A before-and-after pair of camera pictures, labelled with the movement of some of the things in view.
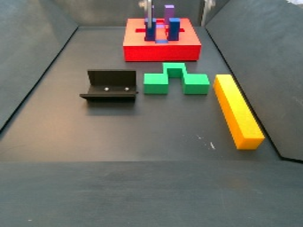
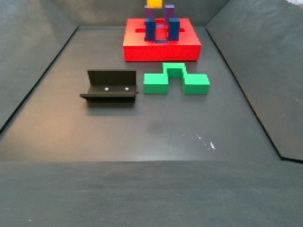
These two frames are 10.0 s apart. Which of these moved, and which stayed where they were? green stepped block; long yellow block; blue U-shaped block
Moved: long yellow block
Stayed: green stepped block; blue U-shaped block
